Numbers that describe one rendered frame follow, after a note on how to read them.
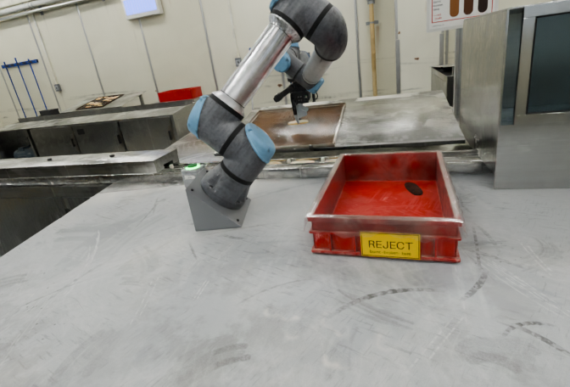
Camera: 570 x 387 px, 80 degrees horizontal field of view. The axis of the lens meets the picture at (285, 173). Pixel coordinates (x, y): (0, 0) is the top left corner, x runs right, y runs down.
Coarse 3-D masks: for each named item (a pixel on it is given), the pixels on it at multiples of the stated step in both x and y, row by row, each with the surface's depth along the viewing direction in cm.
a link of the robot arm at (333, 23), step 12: (336, 12) 93; (324, 24) 93; (336, 24) 93; (312, 36) 96; (324, 36) 95; (336, 36) 95; (324, 48) 99; (336, 48) 99; (312, 60) 114; (324, 60) 106; (300, 72) 133; (312, 72) 120; (324, 72) 120; (300, 84) 137; (312, 84) 132
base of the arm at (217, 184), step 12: (216, 168) 101; (204, 180) 101; (216, 180) 100; (228, 180) 98; (240, 180) 98; (204, 192) 99; (216, 192) 98; (228, 192) 98; (240, 192) 100; (228, 204) 100; (240, 204) 103
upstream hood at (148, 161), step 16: (0, 160) 191; (16, 160) 185; (32, 160) 179; (48, 160) 172; (64, 160) 168; (80, 160) 163; (96, 160) 159; (112, 160) 154; (128, 160) 150; (144, 160) 146; (160, 160) 149; (176, 160) 160; (0, 176) 174; (16, 176) 171; (32, 176) 168; (48, 176) 165; (64, 176) 162
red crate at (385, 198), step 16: (352, 192) 109; (368, 192) 107; (384, 192) 106; (400, 192) 104; (432, 192) 101; (336, 208) 100; (352, 208) 98; (368, 208) 97; (384, 208) 96; (400, 208) 94; (416, 208) 93; (432, 208) 92; (320, 240) 78; (336, 240) 77; (352, 240) 75; (448, 240) 68; (368, 256) 75; (432, 256) 70; (448, 256) 70
